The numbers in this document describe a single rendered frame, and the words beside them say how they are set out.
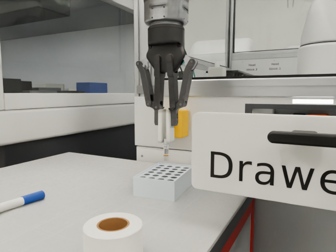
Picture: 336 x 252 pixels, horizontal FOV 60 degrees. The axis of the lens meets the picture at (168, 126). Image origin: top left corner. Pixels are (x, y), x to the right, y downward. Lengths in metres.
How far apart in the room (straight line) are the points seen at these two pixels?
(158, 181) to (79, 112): 0.68
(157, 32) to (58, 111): 0.60
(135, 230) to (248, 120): 0.19
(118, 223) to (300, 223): 0.50
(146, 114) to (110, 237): 0.55
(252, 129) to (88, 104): 0.89
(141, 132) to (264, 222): 0.41
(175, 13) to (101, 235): 0.41
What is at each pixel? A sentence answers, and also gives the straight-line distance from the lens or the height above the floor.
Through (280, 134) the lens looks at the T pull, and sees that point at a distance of 0.35.
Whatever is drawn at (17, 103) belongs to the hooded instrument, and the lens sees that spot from 1.00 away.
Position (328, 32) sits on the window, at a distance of 0.75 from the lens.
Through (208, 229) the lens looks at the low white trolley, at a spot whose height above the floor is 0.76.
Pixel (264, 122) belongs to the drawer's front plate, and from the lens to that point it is 0.39.
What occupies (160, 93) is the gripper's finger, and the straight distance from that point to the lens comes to 0.61.
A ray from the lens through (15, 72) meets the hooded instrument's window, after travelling 1.02.
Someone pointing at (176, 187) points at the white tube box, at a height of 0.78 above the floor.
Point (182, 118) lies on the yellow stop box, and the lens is 0.74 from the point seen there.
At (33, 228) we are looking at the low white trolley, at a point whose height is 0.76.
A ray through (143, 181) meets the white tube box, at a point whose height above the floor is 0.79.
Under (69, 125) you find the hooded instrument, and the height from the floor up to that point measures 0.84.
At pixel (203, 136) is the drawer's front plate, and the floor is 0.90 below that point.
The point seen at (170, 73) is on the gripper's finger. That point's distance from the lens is 0.59.
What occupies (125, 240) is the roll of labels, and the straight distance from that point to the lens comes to 0.34.
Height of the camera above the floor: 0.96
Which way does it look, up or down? 6 degrees down
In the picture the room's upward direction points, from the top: straight up
